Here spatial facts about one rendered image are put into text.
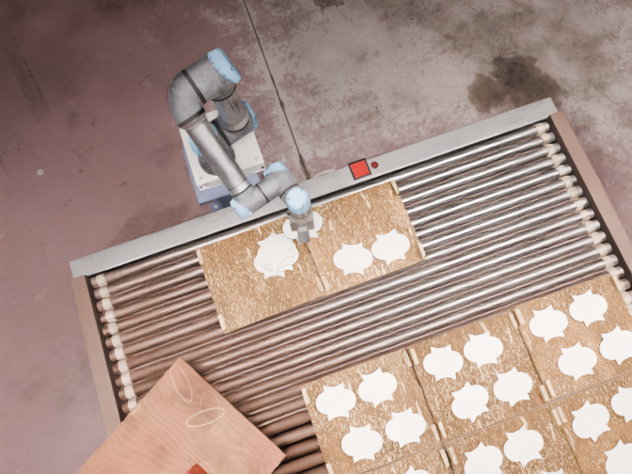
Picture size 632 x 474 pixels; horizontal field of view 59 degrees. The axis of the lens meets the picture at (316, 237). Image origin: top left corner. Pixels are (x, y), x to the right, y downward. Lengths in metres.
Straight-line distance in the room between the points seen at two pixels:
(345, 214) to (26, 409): 2.07
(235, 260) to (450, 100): 1.87
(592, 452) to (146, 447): 1.55
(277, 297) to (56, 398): 1.62
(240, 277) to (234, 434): 0.57
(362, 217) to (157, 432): 1.08
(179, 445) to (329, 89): 2.25
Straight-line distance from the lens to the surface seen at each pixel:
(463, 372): 2.16
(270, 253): 2.14
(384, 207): 2.22
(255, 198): 1.80
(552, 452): 2.25
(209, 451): 2.05
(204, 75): 1.74
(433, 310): 2.17
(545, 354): 2.25
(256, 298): 2.15
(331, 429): 2.11
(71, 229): 3.49
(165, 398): 2.08
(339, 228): 2.19
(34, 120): 3.86
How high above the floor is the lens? 3.04
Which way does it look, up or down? 75 degrees down
